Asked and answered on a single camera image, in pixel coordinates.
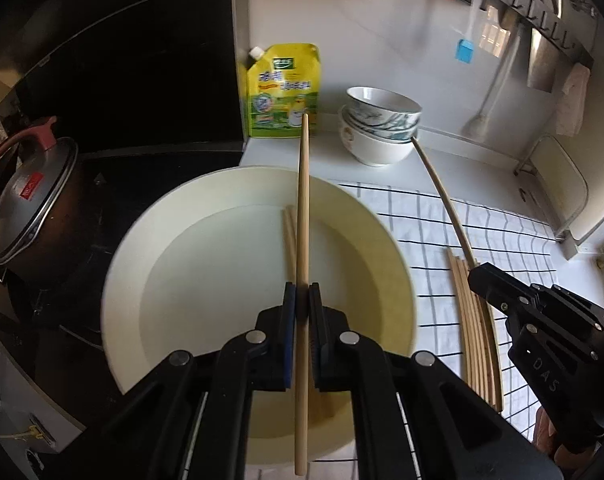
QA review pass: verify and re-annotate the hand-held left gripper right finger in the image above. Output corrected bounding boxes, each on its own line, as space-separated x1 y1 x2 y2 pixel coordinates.
307 282 565 480

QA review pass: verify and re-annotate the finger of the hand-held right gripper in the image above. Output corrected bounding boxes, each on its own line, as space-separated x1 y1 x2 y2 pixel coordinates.
468 261 604 362

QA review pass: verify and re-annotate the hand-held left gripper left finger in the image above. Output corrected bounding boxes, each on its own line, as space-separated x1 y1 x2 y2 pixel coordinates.
47 282 299 480

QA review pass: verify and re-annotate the bunch of chopsticks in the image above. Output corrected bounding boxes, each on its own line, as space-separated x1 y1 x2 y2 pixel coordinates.
447 247 505 413

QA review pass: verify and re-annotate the white round plate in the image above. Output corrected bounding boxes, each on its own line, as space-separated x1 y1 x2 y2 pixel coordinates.
100 166 417 467

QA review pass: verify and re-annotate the plain wooden chopstick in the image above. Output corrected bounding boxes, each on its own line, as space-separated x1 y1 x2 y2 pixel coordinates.
410 137 480 268
294 113 311 477

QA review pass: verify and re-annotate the person's right hand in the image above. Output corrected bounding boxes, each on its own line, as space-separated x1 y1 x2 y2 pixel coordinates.
534 408 595 473

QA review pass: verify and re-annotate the metal board stand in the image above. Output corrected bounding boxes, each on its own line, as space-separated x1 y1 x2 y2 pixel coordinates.
513 132 590 261

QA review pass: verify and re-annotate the black checked white cloth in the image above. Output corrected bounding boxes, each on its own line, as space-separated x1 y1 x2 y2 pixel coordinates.
244 179 558 480

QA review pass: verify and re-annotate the white cutting board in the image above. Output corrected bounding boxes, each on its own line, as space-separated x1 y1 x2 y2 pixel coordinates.
524 134 590 241

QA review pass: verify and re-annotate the plain white bowl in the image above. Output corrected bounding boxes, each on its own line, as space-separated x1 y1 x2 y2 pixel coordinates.
339 121 417 167

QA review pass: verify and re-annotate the blue patterned bowl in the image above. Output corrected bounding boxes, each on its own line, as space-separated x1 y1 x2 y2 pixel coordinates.
341 105 421 142
346 86 423 128

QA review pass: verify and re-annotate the white hanging rag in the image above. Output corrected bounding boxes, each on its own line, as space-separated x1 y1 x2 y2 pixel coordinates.
554 64 591 136

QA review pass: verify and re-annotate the black stove top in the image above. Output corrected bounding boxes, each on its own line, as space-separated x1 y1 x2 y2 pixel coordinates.
0 150 243 411

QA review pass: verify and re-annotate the yellow spouted refill pouch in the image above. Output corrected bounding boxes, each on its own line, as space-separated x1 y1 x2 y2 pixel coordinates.
245 42 321 139

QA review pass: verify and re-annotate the dark cooking pot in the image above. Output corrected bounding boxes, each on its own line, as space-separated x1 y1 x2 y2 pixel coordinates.
0 132 118 291

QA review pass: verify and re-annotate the steel cleaver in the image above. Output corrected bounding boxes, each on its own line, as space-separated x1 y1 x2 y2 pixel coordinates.
526 0 567 93

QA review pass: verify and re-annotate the blue silicone basting brush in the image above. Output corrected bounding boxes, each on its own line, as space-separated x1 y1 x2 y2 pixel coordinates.
454 0 487 64

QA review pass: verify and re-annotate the white long-handled brush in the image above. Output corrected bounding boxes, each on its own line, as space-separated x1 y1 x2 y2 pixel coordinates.
462 5 522 137

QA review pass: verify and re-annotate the black wall hook rail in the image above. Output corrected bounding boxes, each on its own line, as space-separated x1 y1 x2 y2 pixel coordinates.
339 0 595 68

